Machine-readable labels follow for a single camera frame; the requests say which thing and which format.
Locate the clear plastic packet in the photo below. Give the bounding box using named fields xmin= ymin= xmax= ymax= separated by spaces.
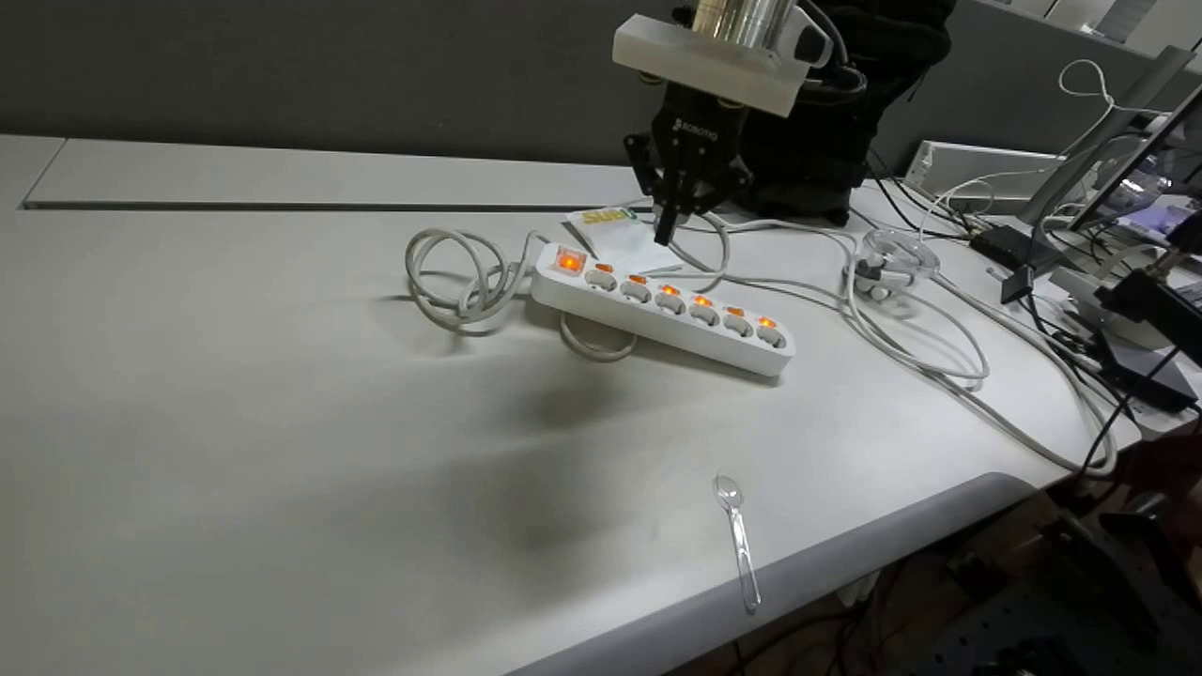
xmin=560 ymin=202 xmax=687 ymax=283

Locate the long white cable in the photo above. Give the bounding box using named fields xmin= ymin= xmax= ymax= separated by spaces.
xmin=724 ymin=212 xmax=1124 ymax=480

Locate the white rectangular box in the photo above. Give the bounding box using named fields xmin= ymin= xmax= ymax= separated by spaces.
xmin=897 ymin=135 xmax=1072 ymax=212

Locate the clear plastic spoon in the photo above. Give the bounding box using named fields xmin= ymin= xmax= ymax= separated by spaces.
xmin=712 ymin=468 xmax=768 ymax=617

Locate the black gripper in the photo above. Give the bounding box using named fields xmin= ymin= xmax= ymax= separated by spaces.
xmin=623 ymin=82 xmax=758 ymax=248

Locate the coiled white power strip cable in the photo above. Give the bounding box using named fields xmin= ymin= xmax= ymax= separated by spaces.
xmin=404 ymin=199 xmax=737 ymax=370

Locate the white six-slot power strip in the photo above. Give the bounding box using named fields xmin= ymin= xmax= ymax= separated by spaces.
xmin=529 ymin=236 xmax=802 ymax=382

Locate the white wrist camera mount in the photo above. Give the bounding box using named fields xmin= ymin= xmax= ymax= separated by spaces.
xmin=609 ymin=10 xmax=816 ymax=124

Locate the thin white looped cord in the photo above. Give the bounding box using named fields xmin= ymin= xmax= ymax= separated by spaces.
xmin=1056 ymin=54 xmax=1120 ymax=120

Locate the black stand with devices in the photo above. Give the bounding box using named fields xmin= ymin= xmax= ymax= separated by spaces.
xmin=970 ymin=82 xmax=1202 ymax=418

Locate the grey partition panel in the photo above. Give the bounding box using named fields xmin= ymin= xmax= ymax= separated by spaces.
xmin=0 ymin=0 xmax=1202 ymax=182

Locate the black gripper cable bundle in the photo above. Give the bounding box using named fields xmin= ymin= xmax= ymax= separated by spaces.
xmin=784 ymin=0 xmax=876 ymax=108

